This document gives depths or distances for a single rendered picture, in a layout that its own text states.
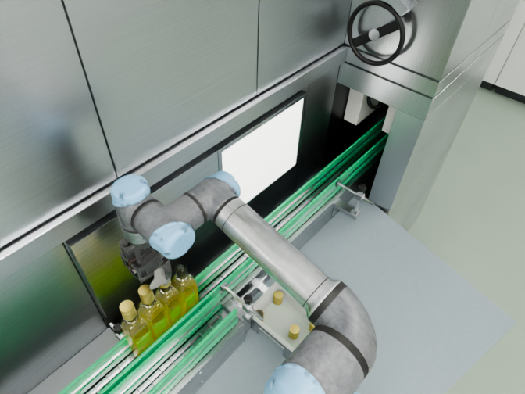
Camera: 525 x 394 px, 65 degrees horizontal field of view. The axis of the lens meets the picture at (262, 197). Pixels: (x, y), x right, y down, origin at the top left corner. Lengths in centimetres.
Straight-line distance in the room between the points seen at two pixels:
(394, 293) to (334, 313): 91
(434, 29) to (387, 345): 103
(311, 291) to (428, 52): 96
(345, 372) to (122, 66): 71
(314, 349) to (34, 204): 63
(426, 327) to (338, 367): 94
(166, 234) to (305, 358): 33
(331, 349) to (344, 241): 106
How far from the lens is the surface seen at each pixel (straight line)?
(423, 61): 151
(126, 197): 83
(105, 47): 89
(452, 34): 145
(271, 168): 151
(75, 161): 95
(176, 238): 78
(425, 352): 157
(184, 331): 128
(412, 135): 163
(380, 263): 171
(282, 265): 78
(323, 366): 70
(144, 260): 99
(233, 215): 81
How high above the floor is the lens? 209
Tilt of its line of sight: 46 degrees down
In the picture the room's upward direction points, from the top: 3 degrees clockwise
